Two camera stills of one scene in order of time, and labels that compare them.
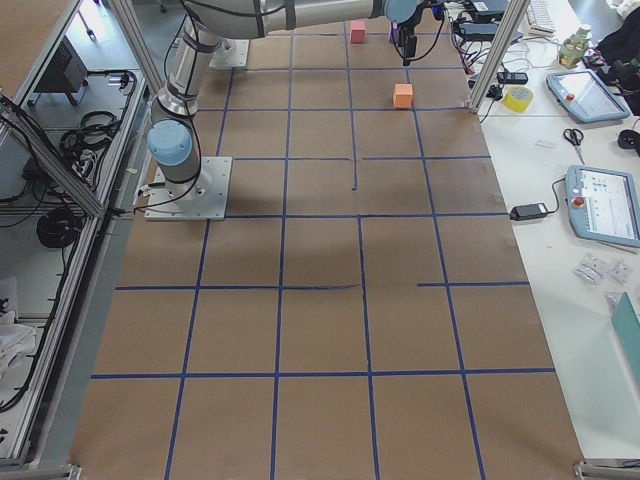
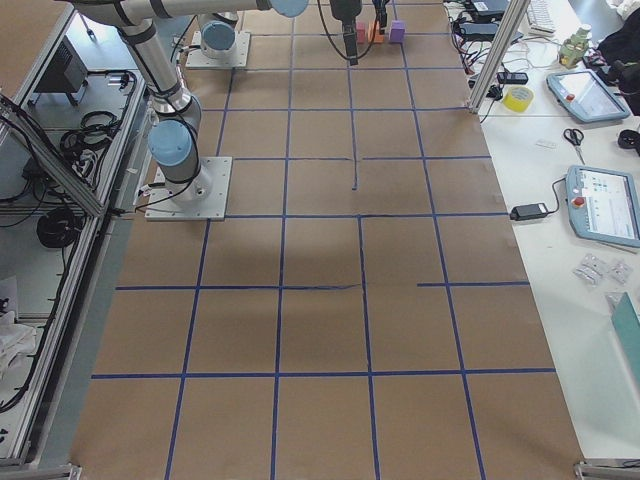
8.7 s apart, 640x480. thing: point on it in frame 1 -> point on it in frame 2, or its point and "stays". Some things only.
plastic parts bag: x=591 y=269 stays
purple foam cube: x=395 y=31 stays
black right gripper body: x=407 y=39 -> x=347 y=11
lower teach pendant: x=603 y=205 stays
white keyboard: x=539 y=16 stays
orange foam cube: x=403 y=95 -> x=378 y=37
